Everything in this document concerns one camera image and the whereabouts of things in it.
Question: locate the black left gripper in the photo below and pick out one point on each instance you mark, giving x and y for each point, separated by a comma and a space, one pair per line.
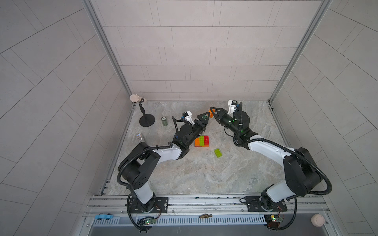
199, 122

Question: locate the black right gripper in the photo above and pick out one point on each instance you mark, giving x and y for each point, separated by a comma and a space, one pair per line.
222, 117

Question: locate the small lime green lego brick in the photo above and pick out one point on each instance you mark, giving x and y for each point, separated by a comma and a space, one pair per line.
218, 153

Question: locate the red lego brick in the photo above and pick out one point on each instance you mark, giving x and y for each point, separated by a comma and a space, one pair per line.
206, 141

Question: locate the long orange lego brick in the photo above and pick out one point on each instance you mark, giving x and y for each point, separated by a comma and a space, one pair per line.
197, 142

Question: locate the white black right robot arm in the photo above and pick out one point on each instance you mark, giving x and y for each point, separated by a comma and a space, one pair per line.
301, 175

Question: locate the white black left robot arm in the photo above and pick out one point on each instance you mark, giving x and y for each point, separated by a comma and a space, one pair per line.
136, 169

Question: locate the green camouflage can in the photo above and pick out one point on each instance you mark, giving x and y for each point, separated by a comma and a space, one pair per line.
164, 121

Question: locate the black microphone stand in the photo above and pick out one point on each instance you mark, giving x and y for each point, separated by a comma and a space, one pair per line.
146, 120

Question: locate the glitter silver microphone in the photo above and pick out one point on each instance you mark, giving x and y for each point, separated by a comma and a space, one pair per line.
140, 137

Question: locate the brass fitting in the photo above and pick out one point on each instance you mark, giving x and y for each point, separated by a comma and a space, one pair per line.
204, 216

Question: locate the left circuit board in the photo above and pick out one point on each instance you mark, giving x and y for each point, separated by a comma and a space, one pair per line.
147, 221

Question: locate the circuit board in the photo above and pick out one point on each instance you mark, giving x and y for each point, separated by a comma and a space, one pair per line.
147, 221
273, 221

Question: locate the right circuit board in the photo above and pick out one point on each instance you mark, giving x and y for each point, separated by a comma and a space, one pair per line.
273, 221

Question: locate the light blue clip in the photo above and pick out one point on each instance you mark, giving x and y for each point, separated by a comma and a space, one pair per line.
104, 217

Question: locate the beige round knob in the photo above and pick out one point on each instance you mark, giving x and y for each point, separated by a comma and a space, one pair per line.
318, 220

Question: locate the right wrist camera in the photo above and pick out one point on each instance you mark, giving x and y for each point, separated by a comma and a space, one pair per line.
232, 106

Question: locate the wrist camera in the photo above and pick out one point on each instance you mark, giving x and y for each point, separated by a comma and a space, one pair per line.
188, 117
232, 106

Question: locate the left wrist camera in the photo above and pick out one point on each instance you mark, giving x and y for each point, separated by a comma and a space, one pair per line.
188, 117

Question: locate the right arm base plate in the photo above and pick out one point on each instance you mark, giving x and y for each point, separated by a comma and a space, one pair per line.
261, 204

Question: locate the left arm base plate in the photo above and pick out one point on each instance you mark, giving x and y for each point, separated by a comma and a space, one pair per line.
155, 205

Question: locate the metal corner frame post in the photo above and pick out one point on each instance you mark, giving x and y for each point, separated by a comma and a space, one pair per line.
320, 13

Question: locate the left metal corner post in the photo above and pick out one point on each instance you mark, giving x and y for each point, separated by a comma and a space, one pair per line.
89, 7

